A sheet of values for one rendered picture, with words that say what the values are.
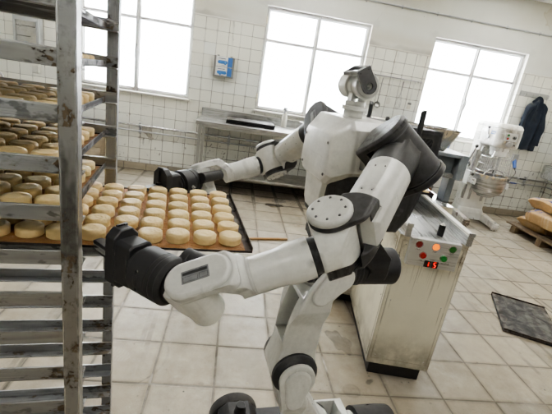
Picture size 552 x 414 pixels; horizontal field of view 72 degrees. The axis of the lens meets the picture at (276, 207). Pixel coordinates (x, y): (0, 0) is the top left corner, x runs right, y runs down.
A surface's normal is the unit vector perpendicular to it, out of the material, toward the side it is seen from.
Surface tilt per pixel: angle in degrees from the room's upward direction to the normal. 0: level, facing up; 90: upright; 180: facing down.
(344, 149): 86
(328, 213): 31
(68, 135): 90
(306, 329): 90
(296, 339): 90
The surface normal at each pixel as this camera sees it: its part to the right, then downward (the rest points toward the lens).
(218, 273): -0.21, -0.61
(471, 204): -0.06, 0.29
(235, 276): 0.60, -0.41
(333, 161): -0.50, 0.11
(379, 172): -0.26, -0.76
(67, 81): 0.23, 0.33
